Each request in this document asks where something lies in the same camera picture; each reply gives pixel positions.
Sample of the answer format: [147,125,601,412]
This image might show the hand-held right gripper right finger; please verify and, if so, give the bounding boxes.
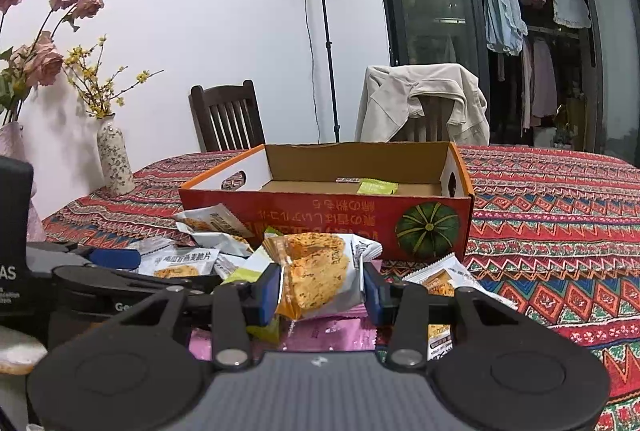
[364,263,576,369]

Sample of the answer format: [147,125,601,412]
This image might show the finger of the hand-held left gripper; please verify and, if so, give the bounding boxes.
[112,268,223,294]
[26,242,143,272]

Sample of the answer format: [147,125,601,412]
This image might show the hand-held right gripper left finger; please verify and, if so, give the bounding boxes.
[65,263,282,372]

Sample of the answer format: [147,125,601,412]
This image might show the white cracker snack packet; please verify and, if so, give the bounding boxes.
[172,205,256,242]
[192,231,253,258]
[135,248,222,279]
[127,236,176,257]
[402,255,518,357]

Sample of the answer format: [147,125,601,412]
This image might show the green and white snack packet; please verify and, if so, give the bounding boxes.
[220,226,283,344]

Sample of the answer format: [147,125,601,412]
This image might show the clear orange cracker snack packet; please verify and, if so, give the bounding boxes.
[262,232,383,322]

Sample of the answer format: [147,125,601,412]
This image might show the pink snack packet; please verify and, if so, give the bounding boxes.
[189,315,382,353]

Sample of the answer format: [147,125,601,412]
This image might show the orange cardboard box pumpkin print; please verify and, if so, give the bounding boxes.
[179,142,475,262]

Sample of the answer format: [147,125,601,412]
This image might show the person's left forearm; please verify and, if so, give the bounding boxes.
[0,326,48,376]

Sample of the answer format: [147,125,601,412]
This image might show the pink vase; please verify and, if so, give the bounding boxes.
[0,121,47,243]

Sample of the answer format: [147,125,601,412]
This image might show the floral ceramic vase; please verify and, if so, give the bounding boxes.
[96,114,136,196]

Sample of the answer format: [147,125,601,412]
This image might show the light green snack packet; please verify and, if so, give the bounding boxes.
[357,180,399,195]

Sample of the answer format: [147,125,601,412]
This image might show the pink roses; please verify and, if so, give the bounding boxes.
[0,0,106,124]

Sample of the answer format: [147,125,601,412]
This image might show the yellow flower branches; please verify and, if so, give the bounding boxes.
[62,36,165,119]

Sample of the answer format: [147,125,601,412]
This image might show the brown wooden chair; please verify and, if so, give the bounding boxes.
[404,95,458,143]

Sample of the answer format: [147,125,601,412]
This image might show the dark wooden chair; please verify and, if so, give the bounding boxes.
[189,80,266,153]

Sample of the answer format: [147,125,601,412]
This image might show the beige jacket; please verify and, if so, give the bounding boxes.
[355,64,490,146]

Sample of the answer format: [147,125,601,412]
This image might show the pale pink hanging clothes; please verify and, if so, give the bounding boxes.
[520,36,558,128]

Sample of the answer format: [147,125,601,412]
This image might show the dark sliding glass door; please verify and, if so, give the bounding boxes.
[370,0,640,157]

